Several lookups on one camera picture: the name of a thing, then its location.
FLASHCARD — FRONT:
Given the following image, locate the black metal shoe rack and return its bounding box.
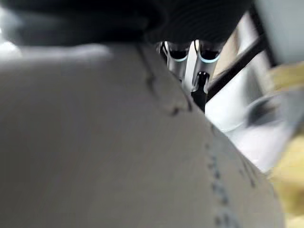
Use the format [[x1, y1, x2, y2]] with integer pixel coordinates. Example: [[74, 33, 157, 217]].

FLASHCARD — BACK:
[[206, 4, 280, 105]]

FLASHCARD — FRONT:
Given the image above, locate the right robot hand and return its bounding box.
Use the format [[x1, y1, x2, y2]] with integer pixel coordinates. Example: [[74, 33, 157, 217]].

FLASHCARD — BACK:
[[4, 0, 254, 111]]

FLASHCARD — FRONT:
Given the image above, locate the grey fabric slipper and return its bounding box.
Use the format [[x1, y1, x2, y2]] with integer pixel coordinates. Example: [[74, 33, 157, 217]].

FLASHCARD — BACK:
[[0, 42, 285, 228]]

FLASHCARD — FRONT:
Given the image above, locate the light grey slipper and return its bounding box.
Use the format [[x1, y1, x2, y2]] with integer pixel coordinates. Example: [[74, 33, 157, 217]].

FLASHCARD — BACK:
[[244, 94, 301, 135]]

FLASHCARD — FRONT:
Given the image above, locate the yellow fuzzy slipper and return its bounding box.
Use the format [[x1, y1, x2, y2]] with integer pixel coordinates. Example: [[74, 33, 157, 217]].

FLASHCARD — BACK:
[[269, 63, 304, 95], [267, 139, 304, 228]]

